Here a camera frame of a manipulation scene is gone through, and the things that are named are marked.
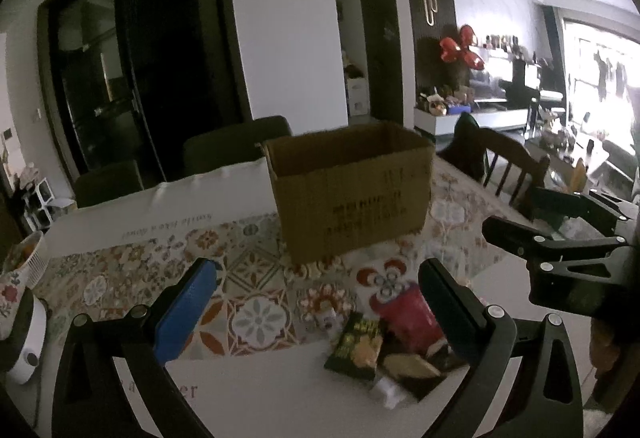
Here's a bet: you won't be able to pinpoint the white woven basket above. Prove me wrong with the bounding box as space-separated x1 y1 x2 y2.
0 231 51 289

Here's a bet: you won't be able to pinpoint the dark glass sliding door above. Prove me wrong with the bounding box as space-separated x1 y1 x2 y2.
37 0 251 184

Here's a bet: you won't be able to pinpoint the white round appliance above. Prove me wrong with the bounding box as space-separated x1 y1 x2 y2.
0 288 51 386

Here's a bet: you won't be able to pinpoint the flowered cloth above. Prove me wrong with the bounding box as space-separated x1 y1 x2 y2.
0 271 26 339

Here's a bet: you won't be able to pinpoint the red snack packet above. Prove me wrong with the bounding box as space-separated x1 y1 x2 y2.
372 283 446 359

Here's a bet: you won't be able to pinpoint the small white snack packet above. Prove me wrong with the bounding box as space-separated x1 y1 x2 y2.
370 377 407 410

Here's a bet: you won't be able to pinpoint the white low cabinet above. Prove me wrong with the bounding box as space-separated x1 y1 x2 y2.
414 107 531 139

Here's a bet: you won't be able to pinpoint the dark upholstered chair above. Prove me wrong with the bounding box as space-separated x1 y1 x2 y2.
182 115 293 176
75 159 146 208

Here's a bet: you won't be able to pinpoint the white cardboard box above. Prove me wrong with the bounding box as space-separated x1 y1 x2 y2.
346 77 371 115

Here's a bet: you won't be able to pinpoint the green black snack packet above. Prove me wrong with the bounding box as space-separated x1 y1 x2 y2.
324 312 385 381

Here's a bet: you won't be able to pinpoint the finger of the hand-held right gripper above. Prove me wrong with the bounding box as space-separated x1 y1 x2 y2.
481 215 631 291
532 187 640 227

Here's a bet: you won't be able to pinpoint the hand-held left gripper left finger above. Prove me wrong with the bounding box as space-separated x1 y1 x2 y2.
50 257 221 438

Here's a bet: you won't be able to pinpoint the floral patterned tablecloth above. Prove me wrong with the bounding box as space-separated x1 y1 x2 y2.
30 153 591 438

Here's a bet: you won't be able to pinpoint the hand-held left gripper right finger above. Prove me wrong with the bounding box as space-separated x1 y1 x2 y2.
417 257 586 438

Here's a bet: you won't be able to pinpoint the white small rack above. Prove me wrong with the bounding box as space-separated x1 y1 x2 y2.
20 178 76 231

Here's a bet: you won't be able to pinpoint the dark room door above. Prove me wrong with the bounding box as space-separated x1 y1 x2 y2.
359 0 405 126

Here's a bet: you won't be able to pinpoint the brown wooden chair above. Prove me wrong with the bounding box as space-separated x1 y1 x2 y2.
480 127 551 210

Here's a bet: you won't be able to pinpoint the red balloons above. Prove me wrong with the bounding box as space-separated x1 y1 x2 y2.
440 24 486 69

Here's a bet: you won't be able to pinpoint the brown snack packet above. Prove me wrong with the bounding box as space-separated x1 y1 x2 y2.
382 338 466 401

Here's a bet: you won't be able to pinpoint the brown cardboard box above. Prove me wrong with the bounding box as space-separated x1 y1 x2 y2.
262 121 436 265

